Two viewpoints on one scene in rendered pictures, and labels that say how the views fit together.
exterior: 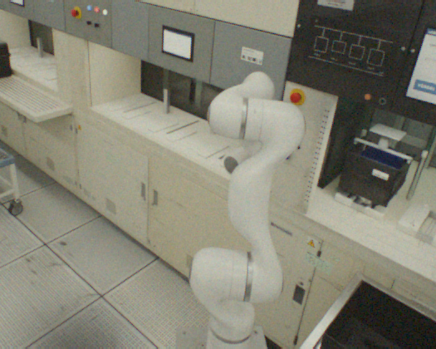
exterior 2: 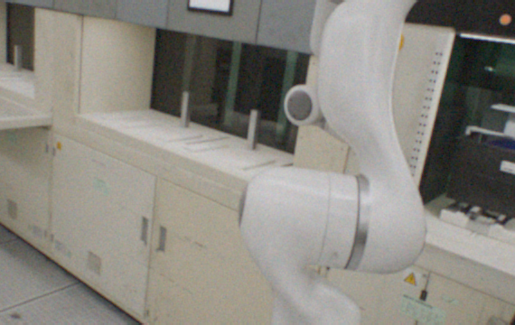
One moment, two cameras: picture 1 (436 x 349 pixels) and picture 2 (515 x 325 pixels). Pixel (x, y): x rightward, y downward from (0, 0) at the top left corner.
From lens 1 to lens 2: 54 cm
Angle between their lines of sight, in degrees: 11
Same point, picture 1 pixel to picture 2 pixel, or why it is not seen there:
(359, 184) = (479, 188)
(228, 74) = (285, 23)
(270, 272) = (405, 195)
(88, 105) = (74, 110)
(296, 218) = not seen: hidden behind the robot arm
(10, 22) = not seen: outside the picture
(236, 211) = (338, 76)
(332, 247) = (446, 280)
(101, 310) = not seen: outside the picture
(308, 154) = (407, 129)
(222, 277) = (309, 202)
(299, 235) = not seen: hidden behind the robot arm
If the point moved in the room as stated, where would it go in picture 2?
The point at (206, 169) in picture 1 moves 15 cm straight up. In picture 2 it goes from (243, 180) to (249, 136)
